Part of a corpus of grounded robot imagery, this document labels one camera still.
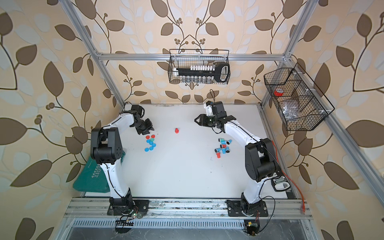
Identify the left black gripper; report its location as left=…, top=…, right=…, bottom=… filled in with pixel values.
left=132, top=118, right=155, bottom=135

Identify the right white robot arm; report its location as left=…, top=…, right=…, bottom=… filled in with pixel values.
left=195, top=114, right=283, bottom=205

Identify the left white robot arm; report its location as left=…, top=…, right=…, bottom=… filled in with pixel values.
left=91, top=105, right=154, bottom=199

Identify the blue stamp front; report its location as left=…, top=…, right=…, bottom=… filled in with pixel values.
left=222, top=148, right=230, bottom=154

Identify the black white tool in basket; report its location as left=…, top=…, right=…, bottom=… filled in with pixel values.
left=168, top=62, right=231, bottom=84

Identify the green cloth bag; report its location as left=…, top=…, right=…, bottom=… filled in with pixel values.
left=73, top=143, right=129, bottom=199

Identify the red tape roll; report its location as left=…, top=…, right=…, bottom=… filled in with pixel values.
left=274, top=88, right=285, bottom=97

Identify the clear plastic bag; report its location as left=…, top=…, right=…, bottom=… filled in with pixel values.
left=281, top=100, right=303, bottom=121

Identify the handheld label device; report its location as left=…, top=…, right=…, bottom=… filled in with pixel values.
left=271, top=175, right=291, bottom=192

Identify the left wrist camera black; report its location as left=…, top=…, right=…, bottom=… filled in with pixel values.
left=131, top=105, right=145, bottom=118

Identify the black wire basket back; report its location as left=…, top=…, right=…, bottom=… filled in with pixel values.
left=168, top=49, right=231, bottom=85

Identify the black wire basket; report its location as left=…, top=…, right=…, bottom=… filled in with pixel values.
left=168, top=49, right=231, bottom=85
left=264, top=63, right=335, bottom=131

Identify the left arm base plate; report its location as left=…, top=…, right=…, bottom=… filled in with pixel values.
left=107, top=198, right=150, bottom=218

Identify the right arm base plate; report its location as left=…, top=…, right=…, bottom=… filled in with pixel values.
left=226, top=199, right=269, bottom=218

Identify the aluminium rail front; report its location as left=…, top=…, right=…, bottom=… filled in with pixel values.
left=64, top=198, right=313, bottom=220

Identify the black wire basket right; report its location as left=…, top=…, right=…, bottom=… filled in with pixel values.
left=264, top=63, right=335, bottom=131

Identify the red cable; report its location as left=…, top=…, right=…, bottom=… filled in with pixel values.
left=269, top=140, right=306, bottom=214

